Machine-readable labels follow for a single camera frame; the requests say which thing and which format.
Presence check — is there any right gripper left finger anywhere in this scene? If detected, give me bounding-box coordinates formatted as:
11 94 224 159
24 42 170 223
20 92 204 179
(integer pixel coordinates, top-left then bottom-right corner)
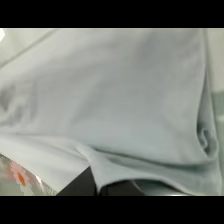
57 166 99 196

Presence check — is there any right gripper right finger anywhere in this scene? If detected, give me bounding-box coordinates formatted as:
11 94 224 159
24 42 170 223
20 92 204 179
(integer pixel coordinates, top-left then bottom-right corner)
99 179 145 196

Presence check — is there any light grey T-shirt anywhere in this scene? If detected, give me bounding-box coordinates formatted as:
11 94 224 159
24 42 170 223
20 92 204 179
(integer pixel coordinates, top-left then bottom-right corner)
0 28 222 196

